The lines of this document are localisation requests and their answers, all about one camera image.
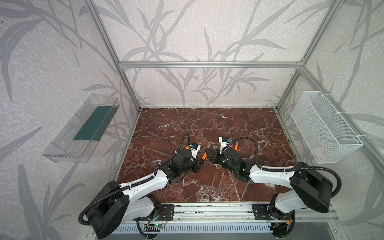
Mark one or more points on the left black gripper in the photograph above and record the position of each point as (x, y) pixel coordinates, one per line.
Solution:
(195, 163)

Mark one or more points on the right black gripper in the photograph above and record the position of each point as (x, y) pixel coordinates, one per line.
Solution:
(217, 155)

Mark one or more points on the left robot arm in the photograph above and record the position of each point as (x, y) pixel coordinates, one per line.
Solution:
(116, 203)

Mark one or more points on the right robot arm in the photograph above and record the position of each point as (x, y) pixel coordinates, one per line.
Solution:
(310, 186)

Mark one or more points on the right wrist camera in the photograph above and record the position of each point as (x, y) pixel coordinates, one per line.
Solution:
(224, 142)

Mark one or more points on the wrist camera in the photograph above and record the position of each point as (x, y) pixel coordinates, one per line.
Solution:
(194, 148)
(224, 142)

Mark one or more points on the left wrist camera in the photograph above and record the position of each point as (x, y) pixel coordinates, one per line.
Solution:
(194, 148)

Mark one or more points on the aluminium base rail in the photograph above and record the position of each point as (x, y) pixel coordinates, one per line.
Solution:
(205, 212)

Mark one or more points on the aluminium frame crossbar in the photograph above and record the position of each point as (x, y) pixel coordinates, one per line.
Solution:
(284, 65)

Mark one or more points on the clear plastic wall tray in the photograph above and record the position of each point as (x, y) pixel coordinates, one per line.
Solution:
(79, 138)

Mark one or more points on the white wire mesh basket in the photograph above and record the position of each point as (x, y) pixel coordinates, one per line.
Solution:
(326, 132)

